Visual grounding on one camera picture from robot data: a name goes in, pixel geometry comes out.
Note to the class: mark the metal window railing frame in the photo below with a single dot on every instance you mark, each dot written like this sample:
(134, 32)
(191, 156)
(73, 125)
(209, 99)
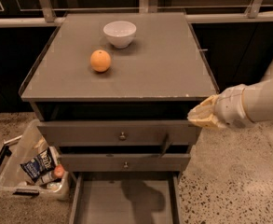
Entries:
(20, 13)

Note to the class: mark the grey middle drawer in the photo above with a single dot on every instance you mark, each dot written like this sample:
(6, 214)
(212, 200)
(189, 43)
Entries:
(124, 162)

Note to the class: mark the white ceramic bowl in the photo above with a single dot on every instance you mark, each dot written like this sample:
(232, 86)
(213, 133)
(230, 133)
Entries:
(120, 33)

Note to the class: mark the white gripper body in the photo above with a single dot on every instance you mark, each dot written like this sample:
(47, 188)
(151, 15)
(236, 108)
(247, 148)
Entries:
(233, 106)

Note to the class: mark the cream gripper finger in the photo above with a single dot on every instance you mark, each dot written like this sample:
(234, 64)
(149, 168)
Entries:
(203, 116)
(209, 103)

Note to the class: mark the black rxbar chocolate bar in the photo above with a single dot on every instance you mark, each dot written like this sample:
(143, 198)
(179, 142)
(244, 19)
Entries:
(165, 145)

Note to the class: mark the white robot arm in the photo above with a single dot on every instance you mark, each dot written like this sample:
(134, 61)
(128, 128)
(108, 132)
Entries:
(258, 98)

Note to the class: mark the black bin lid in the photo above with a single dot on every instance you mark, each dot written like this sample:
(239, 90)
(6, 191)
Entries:
(5, 150)

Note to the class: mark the blue kettle chips bag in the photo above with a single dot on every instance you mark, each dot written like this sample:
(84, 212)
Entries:
(42, 163)

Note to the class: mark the red apple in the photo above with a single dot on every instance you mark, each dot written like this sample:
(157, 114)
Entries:
(58, 172)

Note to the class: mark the grey drawer cabinet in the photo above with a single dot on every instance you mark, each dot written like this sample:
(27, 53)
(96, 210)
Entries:
(160, 75)

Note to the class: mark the orange fruit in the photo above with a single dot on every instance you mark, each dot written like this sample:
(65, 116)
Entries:
(100, 60)

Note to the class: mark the grey open bottom drawer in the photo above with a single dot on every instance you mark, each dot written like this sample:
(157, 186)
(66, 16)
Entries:
(126, 198)

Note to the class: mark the clear plastic storage bin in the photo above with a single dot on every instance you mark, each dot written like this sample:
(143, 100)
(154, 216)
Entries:
(14, 180)

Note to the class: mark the grey top drawer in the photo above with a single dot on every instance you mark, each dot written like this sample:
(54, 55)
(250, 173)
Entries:
(118, 133)

